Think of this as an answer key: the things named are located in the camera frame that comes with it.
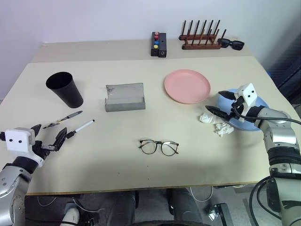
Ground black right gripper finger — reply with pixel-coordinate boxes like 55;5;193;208
218;90;236;101
205;105;230;121

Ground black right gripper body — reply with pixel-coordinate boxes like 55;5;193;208
225;95;246;121

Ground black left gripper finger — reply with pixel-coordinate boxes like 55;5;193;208
53;128;68;152
30;124;42;137

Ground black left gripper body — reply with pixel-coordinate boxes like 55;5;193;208
31;140;59;161

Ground white tissue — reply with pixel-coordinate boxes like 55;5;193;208
213;122;234;138
199;112;221;124

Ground white marker with black cap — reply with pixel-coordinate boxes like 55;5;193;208
66;119;95;139

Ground black pen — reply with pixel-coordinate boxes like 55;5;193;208
43;110;83;129

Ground pink plate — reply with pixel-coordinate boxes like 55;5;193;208
164;69;211;105

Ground tortoiseshell round eyeglasses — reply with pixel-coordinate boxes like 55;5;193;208
138;139;180;156

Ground light blue plate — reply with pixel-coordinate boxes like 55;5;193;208
216;88;270;131

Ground black plastic cup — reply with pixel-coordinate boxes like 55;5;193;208
45;72;84;109

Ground black sunglasses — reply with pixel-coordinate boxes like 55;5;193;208
217;38;245;50

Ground dark furniture beside table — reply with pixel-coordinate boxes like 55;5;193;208
268;50;301;104

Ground brown wooden peg rack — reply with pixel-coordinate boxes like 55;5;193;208
178;20;228;50

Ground white rounded object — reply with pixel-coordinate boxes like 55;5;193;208
61;207;80;224

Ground plain black box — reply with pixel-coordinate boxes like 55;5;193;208
158;33;168;58

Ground black box with coloured buttons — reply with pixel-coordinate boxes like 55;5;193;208
150;32;161;57

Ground dark grey rounded shape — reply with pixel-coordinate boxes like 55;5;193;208
167;187;203;224

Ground black metal stand foot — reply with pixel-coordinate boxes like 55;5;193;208
204;203;230;226

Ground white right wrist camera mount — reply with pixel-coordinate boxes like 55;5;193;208
235;83;258;123

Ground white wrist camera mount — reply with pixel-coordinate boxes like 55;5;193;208
4;128;47;168
235;83;258;123

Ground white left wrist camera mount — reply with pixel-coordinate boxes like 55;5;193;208
4;128;47;168

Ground white cable under table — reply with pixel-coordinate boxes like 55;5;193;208
190;187;214;202

